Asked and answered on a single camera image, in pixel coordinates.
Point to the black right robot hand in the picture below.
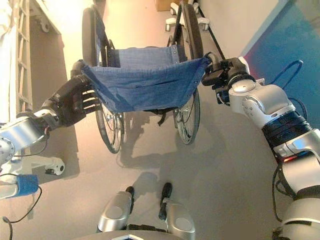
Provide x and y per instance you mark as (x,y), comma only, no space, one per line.
(225,72)

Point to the silver left robot leg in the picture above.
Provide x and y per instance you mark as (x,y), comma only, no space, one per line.
(116,210)

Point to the white wheeled stand base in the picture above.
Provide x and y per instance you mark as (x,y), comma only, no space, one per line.
(186,15)

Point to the white hospital bed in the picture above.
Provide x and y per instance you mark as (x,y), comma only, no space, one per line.
(22,82)

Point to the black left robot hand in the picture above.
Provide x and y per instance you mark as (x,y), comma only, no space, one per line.
(67,100)

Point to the silver robot torso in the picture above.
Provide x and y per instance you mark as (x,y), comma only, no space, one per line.
(132,235)

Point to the blue fabric wheelchair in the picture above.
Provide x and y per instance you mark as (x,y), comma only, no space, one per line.
(145,75)

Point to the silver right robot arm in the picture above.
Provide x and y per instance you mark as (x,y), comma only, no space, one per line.
(282,140)

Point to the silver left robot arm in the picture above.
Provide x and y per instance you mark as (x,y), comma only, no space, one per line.
(17,150)

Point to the cardboard box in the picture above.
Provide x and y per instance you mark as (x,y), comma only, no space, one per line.
(163,5)

